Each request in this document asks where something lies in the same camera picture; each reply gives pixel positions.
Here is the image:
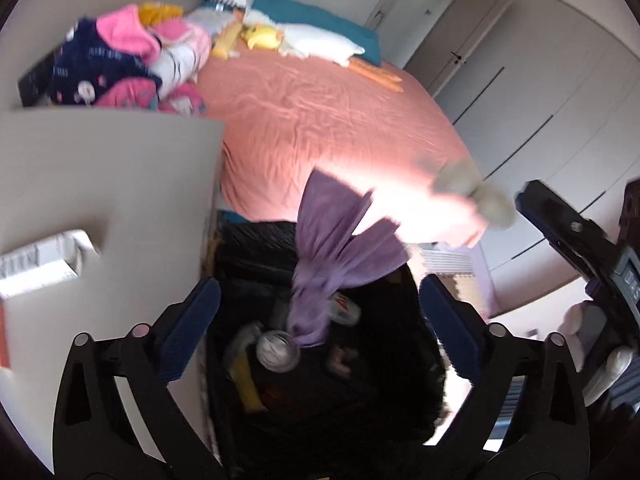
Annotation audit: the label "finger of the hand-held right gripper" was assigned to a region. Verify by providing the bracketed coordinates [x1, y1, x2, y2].
[515, 179, 627, 283]

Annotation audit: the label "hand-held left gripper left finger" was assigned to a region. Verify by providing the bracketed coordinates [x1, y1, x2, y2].
[52, 277, 228, 480]

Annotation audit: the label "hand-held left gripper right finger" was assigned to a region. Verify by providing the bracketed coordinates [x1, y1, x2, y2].
[415, 275, 591, 480]

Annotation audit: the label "beige slippers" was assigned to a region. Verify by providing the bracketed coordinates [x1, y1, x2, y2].
[432, 159, 519, 232]

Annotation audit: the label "silver can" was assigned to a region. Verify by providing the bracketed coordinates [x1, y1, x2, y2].
[256, 330, 301, 374]

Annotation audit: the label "pink patterned wrapper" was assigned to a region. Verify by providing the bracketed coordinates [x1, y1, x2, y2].
[325, 347, 359, 377]

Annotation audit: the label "cardboard bin with black bag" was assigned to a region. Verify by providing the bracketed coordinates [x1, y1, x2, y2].
[202, 220, 453, 480]

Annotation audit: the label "purple cloth garment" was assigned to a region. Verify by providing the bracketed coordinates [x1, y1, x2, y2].
[287, 169, 411, 350]

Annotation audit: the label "person's right hand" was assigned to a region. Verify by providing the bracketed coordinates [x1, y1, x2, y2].
[560, 300, 635, 407]

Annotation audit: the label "pink white foam floor mat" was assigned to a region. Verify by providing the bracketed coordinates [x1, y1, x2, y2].
[417, 242, 493, 318]

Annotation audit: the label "yellow flat packet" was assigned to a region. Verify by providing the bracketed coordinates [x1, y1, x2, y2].
[227, 350, 269, 414]

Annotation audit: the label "white bottle with green-red label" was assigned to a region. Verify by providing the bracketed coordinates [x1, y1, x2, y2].
[327, 292, 362, 327]

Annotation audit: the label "white wardrobe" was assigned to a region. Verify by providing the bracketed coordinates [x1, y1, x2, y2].
[400, 0, 640, 311]

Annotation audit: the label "striped clothing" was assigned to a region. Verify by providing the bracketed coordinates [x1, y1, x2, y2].
[492, 372, 640, 443]

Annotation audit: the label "white printed carton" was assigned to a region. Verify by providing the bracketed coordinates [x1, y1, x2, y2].
[0, 230, 101, 301]

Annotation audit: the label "bed with salmon sheet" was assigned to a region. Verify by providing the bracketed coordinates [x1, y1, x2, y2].
[200, 35, 488, 248]

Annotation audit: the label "pink printed cloth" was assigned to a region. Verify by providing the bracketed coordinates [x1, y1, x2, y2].
[97, 77, 208, 118]

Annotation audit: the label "white pink cartoon blanket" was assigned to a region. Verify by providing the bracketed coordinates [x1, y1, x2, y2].
[150, 20, 213, 88]

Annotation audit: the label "navy blue fleece garment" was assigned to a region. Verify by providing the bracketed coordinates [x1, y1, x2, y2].
[47, 17, 163, 108]

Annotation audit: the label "long yellow pillow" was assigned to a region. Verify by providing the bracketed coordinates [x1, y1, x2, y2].
[210, 22, 246, 60]

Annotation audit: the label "yellow duck plush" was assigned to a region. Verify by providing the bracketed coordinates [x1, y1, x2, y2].
[239, 25, 285, 52]

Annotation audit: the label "pink fleece garment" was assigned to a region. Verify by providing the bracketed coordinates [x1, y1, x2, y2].
[95, 4, 163, 62]

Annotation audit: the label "white goose plush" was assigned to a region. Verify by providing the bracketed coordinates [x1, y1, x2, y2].
[242, 10, 405, 93]

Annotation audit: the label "light blue patterned pillow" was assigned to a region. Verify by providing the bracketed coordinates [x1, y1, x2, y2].
[185, 7, 242, 36]

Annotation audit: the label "yellow plush garment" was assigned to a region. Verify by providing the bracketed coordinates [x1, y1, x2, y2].
[137, 2, 185, 27]

